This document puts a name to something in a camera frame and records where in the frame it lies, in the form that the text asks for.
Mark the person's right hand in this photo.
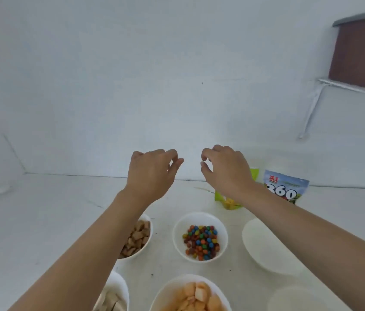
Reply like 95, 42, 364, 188
200, 144, 258, 201

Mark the person's left forearm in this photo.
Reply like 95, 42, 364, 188
7, 189, 149, 311

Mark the white shelf bracket strut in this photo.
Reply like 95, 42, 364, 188
297, 82, 327, 140

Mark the green snack bag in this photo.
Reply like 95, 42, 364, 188
214, 167, 260, 211

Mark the pile of brown pillow snacks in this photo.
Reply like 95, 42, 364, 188
119, 220, 151, 259

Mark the pile of orange wafer cubes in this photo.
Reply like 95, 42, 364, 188
160, 281, 227, 311

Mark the pile of beige wafer cubes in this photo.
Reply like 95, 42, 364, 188
93, 288, 126, 311

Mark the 360 Kuaci seed bag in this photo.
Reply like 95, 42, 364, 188
262, 170, 310, 205

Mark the person's right forearm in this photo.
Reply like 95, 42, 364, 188
236, 181, 365, 311

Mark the white round bowl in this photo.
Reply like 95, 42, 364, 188
149, 274, 233, 311
172, 212, 229, 264
242, 218, 306, 276
117, 213, 154, 261
93, 271, 130, 311
266, 286, 329, 311

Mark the person's left hand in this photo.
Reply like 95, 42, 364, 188
122, 149, 185, 208

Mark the pile of colourful round candies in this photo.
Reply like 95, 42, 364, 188
182, 225, 221, 261

